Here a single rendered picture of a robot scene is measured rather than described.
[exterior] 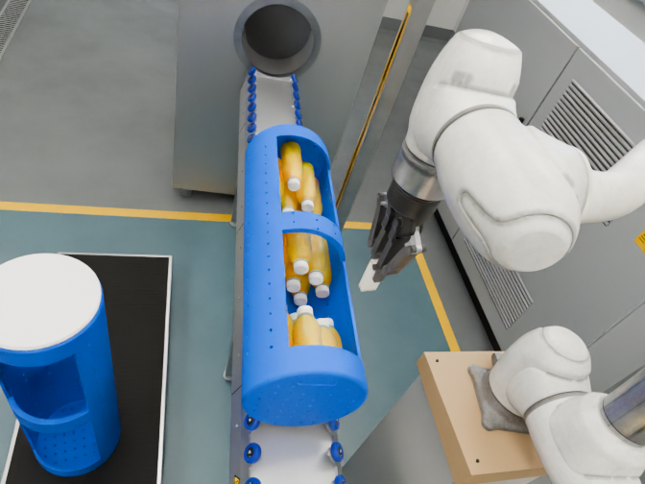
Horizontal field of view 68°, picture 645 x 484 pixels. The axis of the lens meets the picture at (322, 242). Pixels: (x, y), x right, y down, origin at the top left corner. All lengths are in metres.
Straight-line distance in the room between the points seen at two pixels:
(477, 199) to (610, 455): 0.73
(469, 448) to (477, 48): 0.93
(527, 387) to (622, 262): 1.17
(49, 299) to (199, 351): 1.19
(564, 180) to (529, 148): 0.04
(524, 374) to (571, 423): 0.15
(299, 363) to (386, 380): 1.55
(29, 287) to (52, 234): 1.54
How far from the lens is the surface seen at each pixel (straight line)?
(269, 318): 1.10
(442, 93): 0.58
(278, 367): 1.03
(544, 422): 1.18
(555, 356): 1.18
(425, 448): 1.49
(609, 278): 2.32
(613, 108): 2.41
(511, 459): 1.32
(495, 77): 0.58
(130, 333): 2.29
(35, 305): 1.33
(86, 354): 1.37
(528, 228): 0.45
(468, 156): 0.50
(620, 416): 1.08
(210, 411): 2.29
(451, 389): 1.33
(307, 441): 1.29
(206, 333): 2.46
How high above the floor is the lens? 2.10
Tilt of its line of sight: 45 degrees down
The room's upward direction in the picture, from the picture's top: 20 degrees clockwise
